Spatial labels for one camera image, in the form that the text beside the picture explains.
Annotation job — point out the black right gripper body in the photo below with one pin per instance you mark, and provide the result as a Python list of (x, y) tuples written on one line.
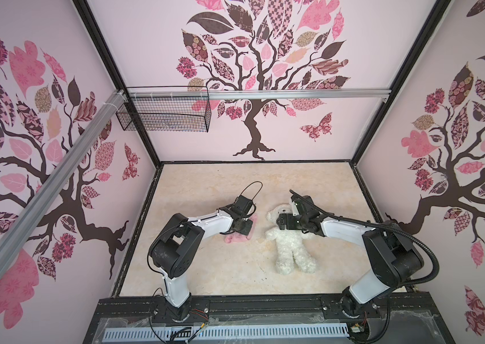
[(293, 222)]

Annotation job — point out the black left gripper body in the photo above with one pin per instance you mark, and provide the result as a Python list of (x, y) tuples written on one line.
[(244, 226)]

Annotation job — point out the pink teddy hoodie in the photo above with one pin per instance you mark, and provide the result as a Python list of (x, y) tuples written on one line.
[(237, 237)]

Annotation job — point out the white teddy bear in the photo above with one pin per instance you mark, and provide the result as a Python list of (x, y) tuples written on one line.
[(291, 250)]

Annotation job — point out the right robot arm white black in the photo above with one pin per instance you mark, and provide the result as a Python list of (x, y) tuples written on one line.
[(391, 253)]

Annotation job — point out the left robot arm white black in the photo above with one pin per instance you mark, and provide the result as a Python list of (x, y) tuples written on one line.
[(174, 249)]

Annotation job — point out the white slotted cable duct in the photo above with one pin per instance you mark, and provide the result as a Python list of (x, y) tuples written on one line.
[(224, 333)]

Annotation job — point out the black wire basket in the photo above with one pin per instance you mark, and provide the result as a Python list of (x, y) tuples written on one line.
[(166, 108)]

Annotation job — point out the back aluminium rail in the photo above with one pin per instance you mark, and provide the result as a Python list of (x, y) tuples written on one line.
[(262, 94)]

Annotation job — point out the aluminium rail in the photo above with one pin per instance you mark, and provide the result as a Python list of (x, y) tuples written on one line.
[(262, 94), (26, 223)]

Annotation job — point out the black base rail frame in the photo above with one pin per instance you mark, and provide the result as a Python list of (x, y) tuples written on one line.
[(400, 318)]

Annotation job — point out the left aluminium rail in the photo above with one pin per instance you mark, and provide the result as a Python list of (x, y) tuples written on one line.
[(26, 223)]

